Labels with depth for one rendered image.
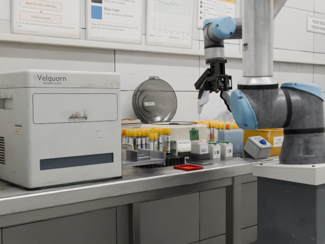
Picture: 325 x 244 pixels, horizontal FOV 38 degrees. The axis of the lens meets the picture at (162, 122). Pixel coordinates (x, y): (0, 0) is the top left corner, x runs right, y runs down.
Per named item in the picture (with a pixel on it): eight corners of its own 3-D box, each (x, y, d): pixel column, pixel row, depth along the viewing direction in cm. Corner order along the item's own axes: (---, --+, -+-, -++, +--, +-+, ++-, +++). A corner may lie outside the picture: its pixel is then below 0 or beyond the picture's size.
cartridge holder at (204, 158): (202, 165, 157) (202, 154, 157) (185, 162, 164) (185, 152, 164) (214, 163, 160) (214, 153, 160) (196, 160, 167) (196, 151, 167)
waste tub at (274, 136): (268, 157, 178) (268, 130, 178) (242, 153, 189) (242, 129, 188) (289, 154, 187) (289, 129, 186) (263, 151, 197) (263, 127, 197)
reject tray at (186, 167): (187, 171, 145) (187, 168, 145) (173, 168, 150) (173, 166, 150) (203, 168, 149) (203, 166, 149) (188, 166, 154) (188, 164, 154)
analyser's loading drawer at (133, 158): (110, 172, 131) (109, 153, 131) (97, 169, 136) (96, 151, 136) (165, 164, 144) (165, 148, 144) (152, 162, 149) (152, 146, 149)
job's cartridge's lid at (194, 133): (190, 127, 163) (188, 128, 163) (191, 141, 162) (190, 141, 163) (198, 127, 165) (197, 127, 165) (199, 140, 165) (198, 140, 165)
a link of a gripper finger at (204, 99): (200, 109, 167) (211, 87, 169) (191, 110, 172) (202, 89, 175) (206, 114, 168) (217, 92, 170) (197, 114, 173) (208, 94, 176)
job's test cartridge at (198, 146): (199, 160, 159) (199, 142, 159) (190, 159, 163) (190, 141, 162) (208, 159, 162) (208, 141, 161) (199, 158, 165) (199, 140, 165)
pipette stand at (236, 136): (227, 157, 176) (227, 131, 176) (214, 155, 182) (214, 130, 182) (246, 155, 182) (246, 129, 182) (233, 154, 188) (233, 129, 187)
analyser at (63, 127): (28, 191, 115) (26, 68, 113) (-11, 176, 136) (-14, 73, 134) (130, 176, 134) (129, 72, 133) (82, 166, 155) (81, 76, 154)
